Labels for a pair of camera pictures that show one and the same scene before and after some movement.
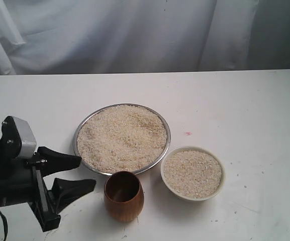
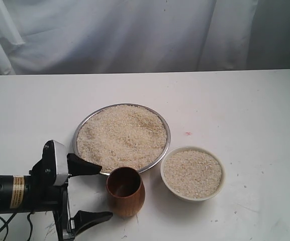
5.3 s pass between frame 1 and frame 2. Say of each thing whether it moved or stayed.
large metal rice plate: stayed
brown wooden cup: moved
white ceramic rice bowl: stayed
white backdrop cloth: stayed
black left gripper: moved
